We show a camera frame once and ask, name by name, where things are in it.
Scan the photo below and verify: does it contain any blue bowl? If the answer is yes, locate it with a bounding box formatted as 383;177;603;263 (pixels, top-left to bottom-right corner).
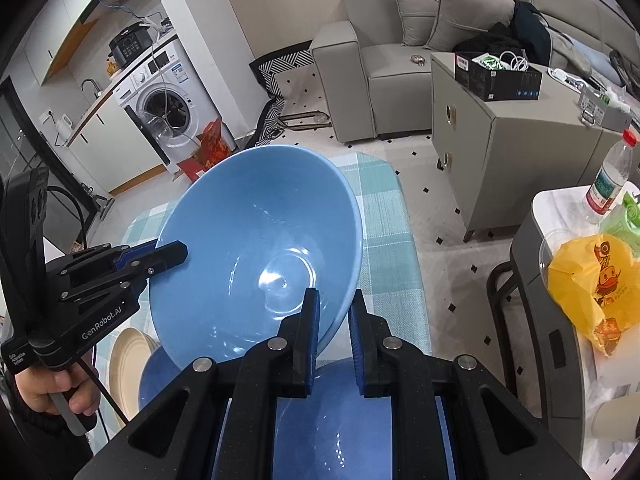
148;145;363;371
137;345;456;480

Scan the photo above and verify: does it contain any person's left forearm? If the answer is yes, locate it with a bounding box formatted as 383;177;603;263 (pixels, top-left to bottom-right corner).
0;390;96;480

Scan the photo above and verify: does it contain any white wall cabinet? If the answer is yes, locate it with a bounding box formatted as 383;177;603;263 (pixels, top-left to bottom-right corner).
22;0;151;86

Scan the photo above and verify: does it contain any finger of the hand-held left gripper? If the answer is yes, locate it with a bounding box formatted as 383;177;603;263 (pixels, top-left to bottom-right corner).
47;240;157;286
59;240;190;311

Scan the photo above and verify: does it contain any black box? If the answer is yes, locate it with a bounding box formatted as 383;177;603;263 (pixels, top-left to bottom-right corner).
454;51;543;102

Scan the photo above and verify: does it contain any beige cabinet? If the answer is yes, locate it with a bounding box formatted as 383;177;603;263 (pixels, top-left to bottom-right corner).
430;52;640;243

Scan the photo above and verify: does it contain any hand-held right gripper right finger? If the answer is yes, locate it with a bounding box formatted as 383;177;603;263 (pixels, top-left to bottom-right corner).
347;290;588;480

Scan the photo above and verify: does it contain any white kitchen base cabinet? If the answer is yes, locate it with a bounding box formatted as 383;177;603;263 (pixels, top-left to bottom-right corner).
67;92;166;196

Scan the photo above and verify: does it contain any clear water bottle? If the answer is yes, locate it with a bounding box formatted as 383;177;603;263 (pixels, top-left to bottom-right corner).
582;130;640;226

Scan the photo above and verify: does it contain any black pressure cooker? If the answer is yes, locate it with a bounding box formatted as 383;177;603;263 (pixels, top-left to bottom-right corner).
109;22;156;68

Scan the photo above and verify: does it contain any grey sofa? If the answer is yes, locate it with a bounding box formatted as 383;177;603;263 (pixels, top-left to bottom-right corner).
310;0;640;143

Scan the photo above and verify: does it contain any person's left hand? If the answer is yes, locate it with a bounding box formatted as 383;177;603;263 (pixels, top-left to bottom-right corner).
14;347;97;431

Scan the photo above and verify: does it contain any grey cushion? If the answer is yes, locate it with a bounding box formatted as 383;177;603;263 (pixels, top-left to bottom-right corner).
425;0;516;53
385;0;443;46

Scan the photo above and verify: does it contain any beige plate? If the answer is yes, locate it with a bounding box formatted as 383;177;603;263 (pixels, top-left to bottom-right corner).
114;330;162;426
109;327;161;428

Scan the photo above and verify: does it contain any teal checkered tablecloth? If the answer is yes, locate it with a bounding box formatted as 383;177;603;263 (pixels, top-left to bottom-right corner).
120;152;433;480

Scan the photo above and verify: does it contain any white washing machine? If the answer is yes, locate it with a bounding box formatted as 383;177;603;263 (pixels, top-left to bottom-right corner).
114;40;221;166

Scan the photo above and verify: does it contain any green packet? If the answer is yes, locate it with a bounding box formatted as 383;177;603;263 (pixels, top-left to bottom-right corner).
600;192;640;246

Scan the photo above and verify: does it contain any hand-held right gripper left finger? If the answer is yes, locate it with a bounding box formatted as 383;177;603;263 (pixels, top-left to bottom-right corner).
75;287;321;480

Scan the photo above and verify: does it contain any yellow plastic bag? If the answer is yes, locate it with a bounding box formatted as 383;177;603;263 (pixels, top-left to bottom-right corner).
547;234;640;358

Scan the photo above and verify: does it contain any dark clothing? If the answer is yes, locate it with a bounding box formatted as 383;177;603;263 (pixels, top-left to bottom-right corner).
452;2;551;66

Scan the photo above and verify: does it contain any red gift bag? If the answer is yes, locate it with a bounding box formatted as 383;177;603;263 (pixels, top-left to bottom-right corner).
172;117;236;183

